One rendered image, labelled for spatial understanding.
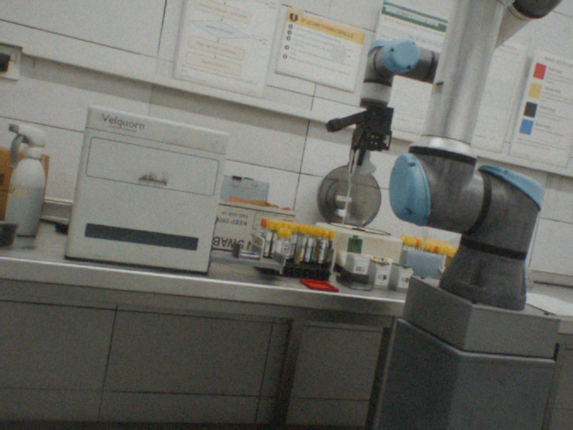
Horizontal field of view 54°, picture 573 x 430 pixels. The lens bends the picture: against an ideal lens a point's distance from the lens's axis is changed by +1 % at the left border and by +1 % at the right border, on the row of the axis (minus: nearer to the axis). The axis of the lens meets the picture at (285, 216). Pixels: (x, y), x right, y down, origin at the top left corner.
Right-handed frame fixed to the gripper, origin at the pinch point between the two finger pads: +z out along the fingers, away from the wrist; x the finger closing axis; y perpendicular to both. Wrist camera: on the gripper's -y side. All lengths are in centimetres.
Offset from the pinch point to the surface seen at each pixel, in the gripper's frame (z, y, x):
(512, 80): -49, 72, 56
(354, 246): 16.5, 1.9, -6.3
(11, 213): 21, -77, -7
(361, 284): 24.4, 2.9, -13.3
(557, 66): -58, 91, 59
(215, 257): 22.0, -33.0, -20.7
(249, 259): 21.7, -25.4, -19.0
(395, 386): 38, 3, -41
